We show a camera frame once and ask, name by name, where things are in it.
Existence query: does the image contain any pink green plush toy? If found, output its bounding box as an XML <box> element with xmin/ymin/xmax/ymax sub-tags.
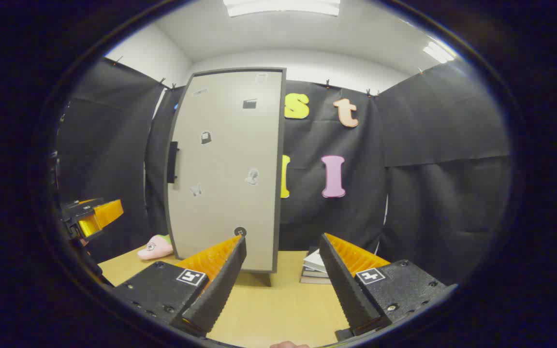
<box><xmin>137</xmin><ymin>234</ymin><xmax>174</xmax><ymax>261</ymax></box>

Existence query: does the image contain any white cover book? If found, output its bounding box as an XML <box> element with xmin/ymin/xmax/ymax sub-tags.
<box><xmin>303</xmin><ymin>247</ymin><xmax>328</xmax><ymax>274</ymax></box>

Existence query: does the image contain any black door handle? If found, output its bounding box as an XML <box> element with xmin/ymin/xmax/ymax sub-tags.
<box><xmin>167</xmin><ymin>141</ymin><xmax>179</xmax><ymax>184</ymax></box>

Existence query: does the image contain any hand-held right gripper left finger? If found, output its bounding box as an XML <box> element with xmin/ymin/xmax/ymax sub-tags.
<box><xmin>112</xmin><ymin>235</ymin><xmax>248</xmax><ymax>337</ymax></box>

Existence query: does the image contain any grey cabinet door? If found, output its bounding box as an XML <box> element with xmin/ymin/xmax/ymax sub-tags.
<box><xmin>166</xmin><ymin>70</ymin><xmax>281</xmax><ymax>272</ymax></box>

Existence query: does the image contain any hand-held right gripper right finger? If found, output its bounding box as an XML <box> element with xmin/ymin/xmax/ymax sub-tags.
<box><xmin>319</xmin><ymin>233</ymin><xmax>458</xmax><ymax>337</ymax></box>

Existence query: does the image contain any black backdrop cloth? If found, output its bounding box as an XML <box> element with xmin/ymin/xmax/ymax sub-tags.
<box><xmin>56</xmin><ymin>57</ymin><xmax>511</xmax><ymax>286</ymax></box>

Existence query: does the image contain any small ceiling light panel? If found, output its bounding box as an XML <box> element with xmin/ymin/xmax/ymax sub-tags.
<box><xmin>423</xmin><ymin>41</ymin><xmax>455</xmax><ymax>64</ymax></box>

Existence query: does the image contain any dark grey cabinet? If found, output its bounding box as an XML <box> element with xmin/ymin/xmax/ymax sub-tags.
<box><xmin>164</xmin><ymin>67</ymin><xmax>287</xmax><ymax>287</ymax></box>

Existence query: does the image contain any large ceiling light panel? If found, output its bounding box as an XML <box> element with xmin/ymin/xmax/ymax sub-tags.
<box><xmin>223</xmin><ymin>0</ymin><xmax>341</xmax><ymax>17</ymax></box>

